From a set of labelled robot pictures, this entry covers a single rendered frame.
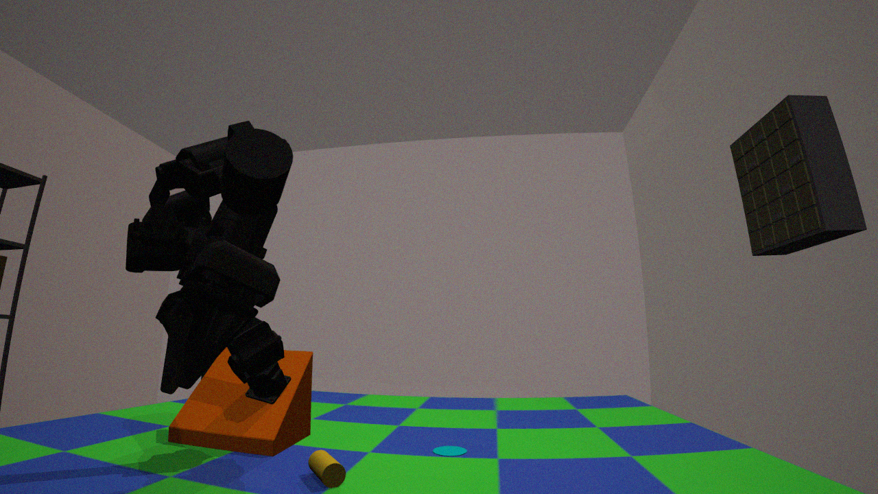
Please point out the yellow tall cylinder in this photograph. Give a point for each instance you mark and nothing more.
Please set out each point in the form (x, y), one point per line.
(327, 469)

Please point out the cyan circle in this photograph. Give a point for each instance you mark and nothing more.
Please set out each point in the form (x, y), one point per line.
(449, 451)

